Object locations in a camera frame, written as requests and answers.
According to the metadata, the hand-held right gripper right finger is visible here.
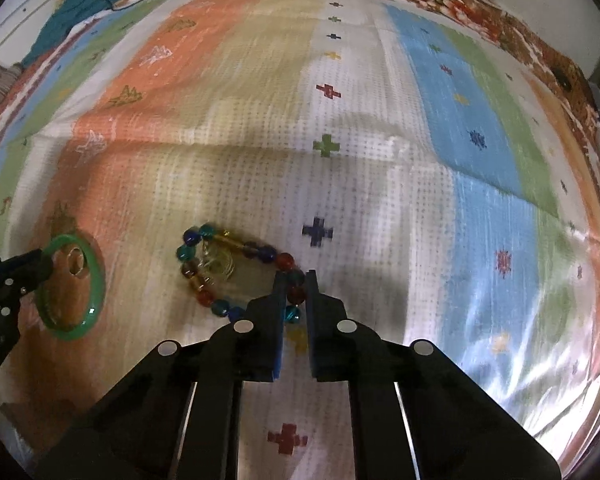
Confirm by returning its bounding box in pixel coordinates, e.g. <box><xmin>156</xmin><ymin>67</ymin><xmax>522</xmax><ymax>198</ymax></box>
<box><xmin>305</xmin><ymin>270</ymin><xmax>563</xmax><ymax>480</ymax></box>

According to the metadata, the green bangle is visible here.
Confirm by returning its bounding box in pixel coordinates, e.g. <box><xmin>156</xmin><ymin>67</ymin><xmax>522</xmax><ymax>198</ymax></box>
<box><xmin>34</xmin><ymin>234</ymin><xmax>106</xmax><ymax>342</ymax></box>

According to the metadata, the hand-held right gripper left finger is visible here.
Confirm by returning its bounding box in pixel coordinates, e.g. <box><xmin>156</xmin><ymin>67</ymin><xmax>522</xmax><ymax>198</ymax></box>
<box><xmin>35</xmin><ymin>270</ymin><xmax>288</xmax><ymax>480</ymax></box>

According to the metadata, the gold wire ring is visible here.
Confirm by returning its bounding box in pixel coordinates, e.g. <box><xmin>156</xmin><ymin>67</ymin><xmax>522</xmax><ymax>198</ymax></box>
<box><xmin>199</xmin><ymin>244</ymin><xmax>237</xmax><ymax>282</ymax></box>

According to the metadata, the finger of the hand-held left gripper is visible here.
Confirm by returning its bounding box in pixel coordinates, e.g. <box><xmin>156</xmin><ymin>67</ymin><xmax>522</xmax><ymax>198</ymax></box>
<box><xmin>0</xmin><ymin>252</ymin><xmax>54</xmax><ymax>306</ymax></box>

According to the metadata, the colourful striped mat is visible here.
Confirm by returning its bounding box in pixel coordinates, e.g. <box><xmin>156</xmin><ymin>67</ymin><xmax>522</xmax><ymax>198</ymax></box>
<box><xmin>0</xmin><ymin>0</ymin><xmax>600</xmax><ymax>480</ymax></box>

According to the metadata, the multicoloured glass bead bracelet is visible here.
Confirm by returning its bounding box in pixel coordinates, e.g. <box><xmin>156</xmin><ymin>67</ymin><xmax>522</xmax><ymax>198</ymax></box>
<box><xmin>176</xmin><ymin>223</ymin><xmax>308</xmax><ymax>326</ymax></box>

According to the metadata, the small gold ring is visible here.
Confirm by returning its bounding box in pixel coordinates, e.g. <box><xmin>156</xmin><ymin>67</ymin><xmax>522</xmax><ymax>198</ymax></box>
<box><xmin>66</xmin><ymin>246</ymin><xmax>90</xmax><ymax>278</ymax></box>

